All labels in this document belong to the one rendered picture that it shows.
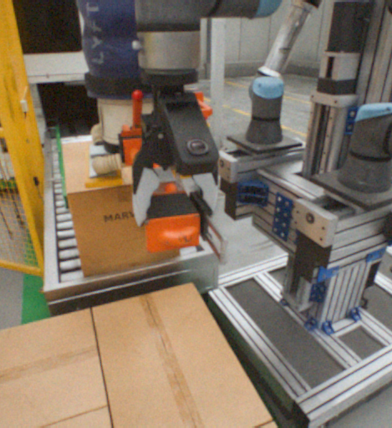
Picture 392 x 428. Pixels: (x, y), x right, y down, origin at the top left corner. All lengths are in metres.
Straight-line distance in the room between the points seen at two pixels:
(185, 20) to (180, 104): 0.09
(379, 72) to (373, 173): 0.34
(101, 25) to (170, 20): 0.54
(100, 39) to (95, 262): 0.81
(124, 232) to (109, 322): 0.33
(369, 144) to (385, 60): 0.31
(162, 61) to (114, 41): 0.52
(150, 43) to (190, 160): 0.14
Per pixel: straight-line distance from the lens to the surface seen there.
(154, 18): 0.42
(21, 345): 1.31
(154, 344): 1.19
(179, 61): 0.42
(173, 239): 0.45
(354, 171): 1.07
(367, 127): 1.04
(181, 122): 0.41
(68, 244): 1.73
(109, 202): 1.27
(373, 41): 1.27
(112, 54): 0.93
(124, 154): 0.80
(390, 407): 1.89
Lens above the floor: 1.45
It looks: 29 degrees down
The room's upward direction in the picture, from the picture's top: straight up
